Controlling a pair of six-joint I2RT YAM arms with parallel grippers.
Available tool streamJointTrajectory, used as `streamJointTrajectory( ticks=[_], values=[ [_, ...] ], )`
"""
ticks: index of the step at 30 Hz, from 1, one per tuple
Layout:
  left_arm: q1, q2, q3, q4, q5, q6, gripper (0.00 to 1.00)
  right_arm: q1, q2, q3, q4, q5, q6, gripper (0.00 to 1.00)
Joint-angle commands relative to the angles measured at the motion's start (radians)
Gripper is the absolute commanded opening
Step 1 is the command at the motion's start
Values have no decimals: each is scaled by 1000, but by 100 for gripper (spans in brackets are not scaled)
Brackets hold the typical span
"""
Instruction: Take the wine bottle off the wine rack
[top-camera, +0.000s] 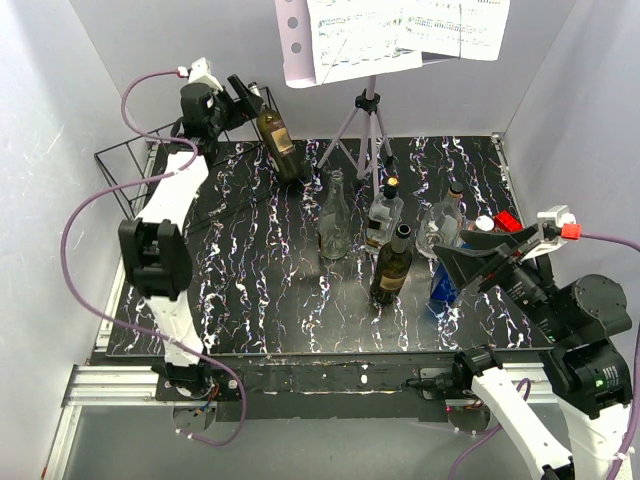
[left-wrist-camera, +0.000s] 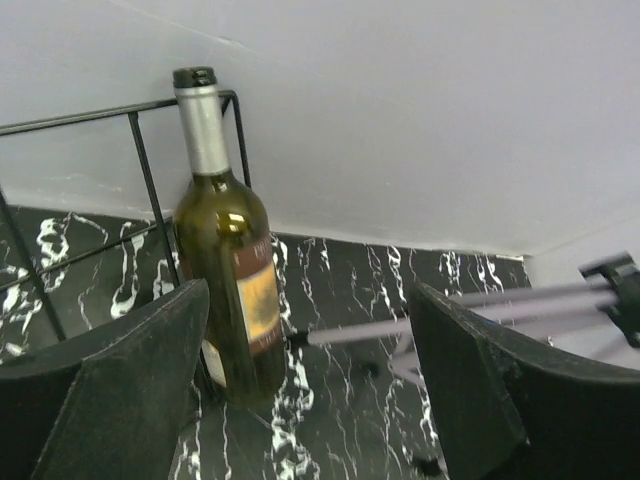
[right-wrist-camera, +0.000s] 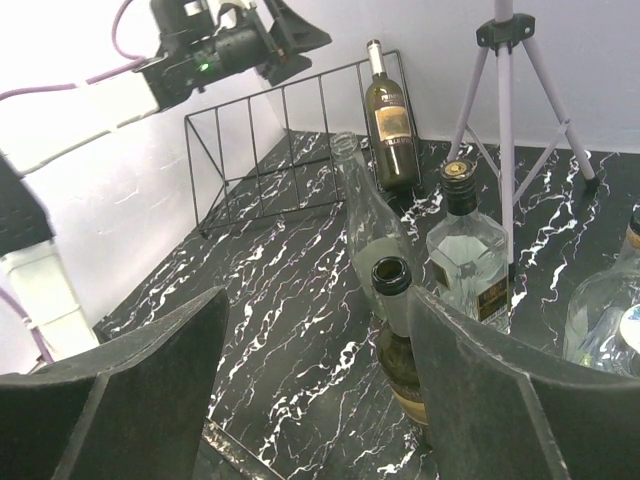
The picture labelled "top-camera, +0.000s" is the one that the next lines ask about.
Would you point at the tall clear bottle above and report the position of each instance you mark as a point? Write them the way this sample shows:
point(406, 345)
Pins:
point(333, 222)

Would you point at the clear bottle black cap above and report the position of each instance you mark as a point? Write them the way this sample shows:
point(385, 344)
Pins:
point(383, 217)

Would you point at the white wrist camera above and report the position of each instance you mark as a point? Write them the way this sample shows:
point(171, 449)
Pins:
point(200, 72)
point(555, 227)

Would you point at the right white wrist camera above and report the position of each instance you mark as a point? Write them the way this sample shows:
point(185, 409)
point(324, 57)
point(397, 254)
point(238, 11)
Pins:
point(555, 227)

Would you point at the sheet music page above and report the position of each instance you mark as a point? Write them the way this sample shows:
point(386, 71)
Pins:
point(471, 30)
point(355, 39)

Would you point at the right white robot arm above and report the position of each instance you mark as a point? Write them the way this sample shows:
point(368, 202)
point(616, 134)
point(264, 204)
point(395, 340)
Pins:
point(595, 388)

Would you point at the aluminium frame rail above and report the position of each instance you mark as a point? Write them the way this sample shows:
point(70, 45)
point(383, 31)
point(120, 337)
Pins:
point(95, 390)

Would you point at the left sheet music page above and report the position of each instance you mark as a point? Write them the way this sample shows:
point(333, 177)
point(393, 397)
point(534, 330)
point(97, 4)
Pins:
point(355, 39)

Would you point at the blue square bottle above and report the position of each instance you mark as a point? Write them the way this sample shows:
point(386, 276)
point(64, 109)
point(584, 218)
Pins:
point(442, 289)

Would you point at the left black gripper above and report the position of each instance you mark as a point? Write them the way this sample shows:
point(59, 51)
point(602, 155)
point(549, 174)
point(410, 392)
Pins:
point(248, 108)

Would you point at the lilac music stand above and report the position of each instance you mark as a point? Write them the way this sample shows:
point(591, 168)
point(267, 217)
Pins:
point(295, 36)

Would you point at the dark green wine bottle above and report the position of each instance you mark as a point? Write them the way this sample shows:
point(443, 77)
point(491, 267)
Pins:
point(275, 135)

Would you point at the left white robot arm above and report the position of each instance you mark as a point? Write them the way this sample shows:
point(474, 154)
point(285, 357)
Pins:
point(154, 253)

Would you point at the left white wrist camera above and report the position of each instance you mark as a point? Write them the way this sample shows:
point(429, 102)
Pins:
point(200, 72)

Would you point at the black wire wine rack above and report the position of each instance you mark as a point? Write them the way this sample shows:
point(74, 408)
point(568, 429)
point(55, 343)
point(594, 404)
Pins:
point(241, 174)

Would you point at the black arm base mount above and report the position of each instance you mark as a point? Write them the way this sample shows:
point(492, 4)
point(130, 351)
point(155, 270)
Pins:
point(348, 386)

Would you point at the small clear glass bottle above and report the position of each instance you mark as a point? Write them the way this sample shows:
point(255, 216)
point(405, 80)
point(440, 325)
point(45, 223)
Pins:
point(441, 222)

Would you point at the red yellow toy block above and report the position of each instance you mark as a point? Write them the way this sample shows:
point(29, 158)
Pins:
point(505, 222)

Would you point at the green wine bottle silver neck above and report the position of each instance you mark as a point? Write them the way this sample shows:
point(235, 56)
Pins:
point(392, 267)

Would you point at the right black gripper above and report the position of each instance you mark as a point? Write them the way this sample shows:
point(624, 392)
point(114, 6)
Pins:
point(464, 264)

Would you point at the right sheet music page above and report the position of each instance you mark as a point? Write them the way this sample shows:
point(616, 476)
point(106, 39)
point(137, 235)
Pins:
point(471, 30)

